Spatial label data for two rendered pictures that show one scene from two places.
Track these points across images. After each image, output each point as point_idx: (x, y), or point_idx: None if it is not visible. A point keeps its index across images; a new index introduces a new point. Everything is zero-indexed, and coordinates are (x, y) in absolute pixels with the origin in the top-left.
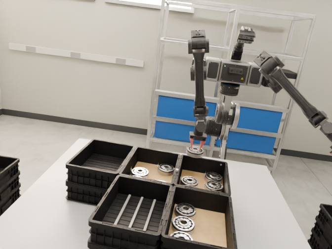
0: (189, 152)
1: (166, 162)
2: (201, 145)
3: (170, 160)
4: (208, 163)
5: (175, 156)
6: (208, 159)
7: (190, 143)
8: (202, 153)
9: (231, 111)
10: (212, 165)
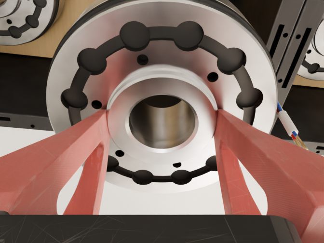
0: (256, 32)
1: (312, 101)
2: (66, 143)
3: (300, 108)
4: (39, 98)
5: (280, 124)
6: (31, 121)
7: (304, 149)
8: (60, 47)
9: None
10: (11, 87)
